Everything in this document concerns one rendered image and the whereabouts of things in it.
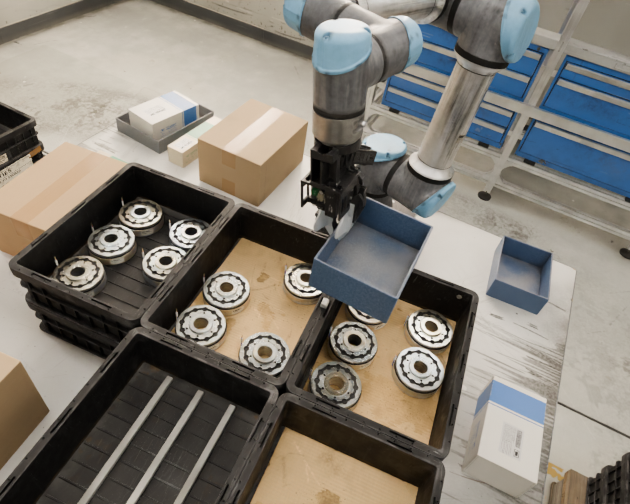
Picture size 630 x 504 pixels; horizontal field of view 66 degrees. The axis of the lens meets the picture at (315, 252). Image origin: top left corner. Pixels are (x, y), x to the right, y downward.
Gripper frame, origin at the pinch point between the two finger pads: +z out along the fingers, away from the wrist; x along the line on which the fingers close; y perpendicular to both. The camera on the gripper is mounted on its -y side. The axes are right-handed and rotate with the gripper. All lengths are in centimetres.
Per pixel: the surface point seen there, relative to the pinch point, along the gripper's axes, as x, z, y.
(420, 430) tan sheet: 24.8, 32.7, 10.3
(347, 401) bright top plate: 10.8, 27.6, 14.5
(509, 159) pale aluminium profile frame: 11, 85, -192
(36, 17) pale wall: -324, 57, -164
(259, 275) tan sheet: -21.7, 25.9, -3.9
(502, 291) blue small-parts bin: 30, 43, -46
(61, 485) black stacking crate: -23, 26, 52
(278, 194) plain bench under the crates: -43, 36, -45
